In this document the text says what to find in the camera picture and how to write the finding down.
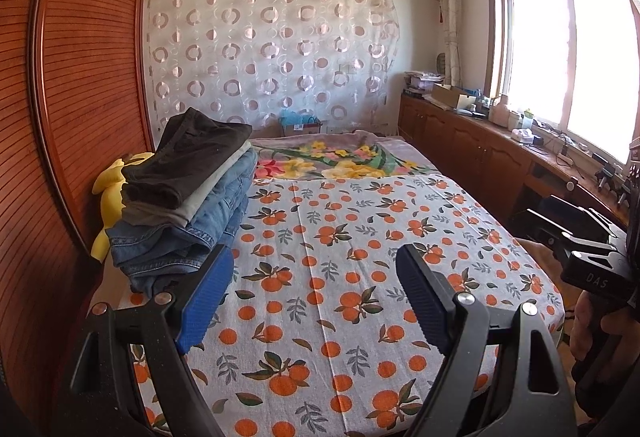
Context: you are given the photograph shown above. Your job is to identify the cardboard box with blue bag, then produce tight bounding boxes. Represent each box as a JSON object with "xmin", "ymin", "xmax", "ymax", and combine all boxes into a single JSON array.
[{"xmin": 279, "ymin": 109, "xmax": 323, "ymax": 136}]

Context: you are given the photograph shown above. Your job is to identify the light blue jeans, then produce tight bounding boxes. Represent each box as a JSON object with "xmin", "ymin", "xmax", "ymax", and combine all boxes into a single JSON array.
[{"xmin": 190, "ymin": 149, "xmax": 258, "ymax": 248}]

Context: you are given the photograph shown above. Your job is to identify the orange fruit print bed sheet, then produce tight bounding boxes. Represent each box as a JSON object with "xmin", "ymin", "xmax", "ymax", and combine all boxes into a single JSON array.
[{"xmin": 97, "ymin": 174, "xmax": 566, "ymax": 437}]

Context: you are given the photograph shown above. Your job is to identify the dark blue jeans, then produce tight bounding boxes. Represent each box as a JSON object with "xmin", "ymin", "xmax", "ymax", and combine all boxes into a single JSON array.
[{"xmin": 105, "ymin": 197, "xmax": 251, "ymax": 295}]

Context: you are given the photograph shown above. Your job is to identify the low wooden cabinet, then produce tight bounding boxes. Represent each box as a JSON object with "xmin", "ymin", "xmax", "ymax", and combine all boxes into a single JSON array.
[{"xmin": 399, "ymin": 94, "xmax": 631, "ymax": 238}]

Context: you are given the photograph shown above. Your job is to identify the white bottle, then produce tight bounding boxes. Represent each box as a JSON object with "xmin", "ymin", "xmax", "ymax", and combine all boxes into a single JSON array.
[{"xmin": 492, "ymin": 94, "xmax": 511, "ymax": 125}]

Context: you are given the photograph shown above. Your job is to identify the black pants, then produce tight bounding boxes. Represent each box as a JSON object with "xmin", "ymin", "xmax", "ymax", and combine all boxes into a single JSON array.
[{"xmin": 121, "ymin": 109, "xmax": 253, "ymax": 212}]

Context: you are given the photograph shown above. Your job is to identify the beige pants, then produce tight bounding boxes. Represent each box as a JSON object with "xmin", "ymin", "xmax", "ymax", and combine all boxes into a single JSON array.
[{"xmin": 122, "ymin": 142, "xmax": 253, "ymax": 228}]

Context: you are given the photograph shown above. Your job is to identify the wooden headboard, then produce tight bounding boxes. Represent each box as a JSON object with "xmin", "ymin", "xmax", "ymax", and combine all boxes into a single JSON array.
[{"xmin": 0, "ymin": 0, "xmax": 156, "ymax": 418}]

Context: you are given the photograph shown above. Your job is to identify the stack of papers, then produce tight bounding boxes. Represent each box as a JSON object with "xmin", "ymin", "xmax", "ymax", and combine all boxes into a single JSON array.
[{"xmin": 404, "ymin": 69, "xmax": 445, "ymax": 92}]

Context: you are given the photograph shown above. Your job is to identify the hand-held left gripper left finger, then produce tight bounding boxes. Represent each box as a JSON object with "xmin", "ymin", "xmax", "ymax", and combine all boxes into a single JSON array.
[{"xmin": 60, "ymin": 243, "xmax": 236, "ymax": 437}]

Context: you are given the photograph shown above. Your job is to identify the person's right hand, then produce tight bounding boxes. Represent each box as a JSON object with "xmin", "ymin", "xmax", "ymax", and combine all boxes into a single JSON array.
[{"xmin": 570, "ymin": 289, "xmax": 633, "ymax": 368}]

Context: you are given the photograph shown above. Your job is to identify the floral blanket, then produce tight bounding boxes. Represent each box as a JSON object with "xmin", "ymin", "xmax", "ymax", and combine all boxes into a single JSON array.
[{"xmin": 250, "ymin": 129, "xmax": 441, "ymax": 182}]

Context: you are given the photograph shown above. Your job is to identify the open cardboard box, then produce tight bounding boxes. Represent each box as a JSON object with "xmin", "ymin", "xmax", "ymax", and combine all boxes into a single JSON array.
[{"xmin": 431, "ymin": 83, "xmax": 476, "ymax": 110}]

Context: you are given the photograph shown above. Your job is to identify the yellow plush toy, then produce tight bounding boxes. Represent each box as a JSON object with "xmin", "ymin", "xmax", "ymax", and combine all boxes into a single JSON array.
[{"xmin": 91, "ymin": 152, "xmax": 156, "ymax": 263}]

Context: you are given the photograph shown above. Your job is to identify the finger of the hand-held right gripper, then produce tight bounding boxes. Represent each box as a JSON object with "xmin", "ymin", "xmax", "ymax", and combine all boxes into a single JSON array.
[
  {"xmin": 542, "ymin": 196, "xmax": 623, "ymax": 259},
  {"xmin": 510, "ymin": 209, "xmax": 572, "ymax": 263}
]

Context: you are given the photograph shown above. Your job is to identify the circle patterned sheer curtain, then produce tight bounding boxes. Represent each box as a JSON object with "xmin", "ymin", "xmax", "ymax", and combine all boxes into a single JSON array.
[{"xmin": 145, "ymin": 0, "xmax": 401, "ymax": 138}]

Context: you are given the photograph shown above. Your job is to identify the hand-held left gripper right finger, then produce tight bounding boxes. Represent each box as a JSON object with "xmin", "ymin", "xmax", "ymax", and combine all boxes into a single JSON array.
[{"xmin": 395, "ymin": 243, "xmax": 576, "ymax": 437}]

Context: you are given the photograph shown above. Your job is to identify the person's right forearm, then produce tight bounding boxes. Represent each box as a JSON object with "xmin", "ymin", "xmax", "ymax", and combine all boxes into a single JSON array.
[{"xmin": 572, "ymin": 357, "xmax": 640, "ymax": 437}]

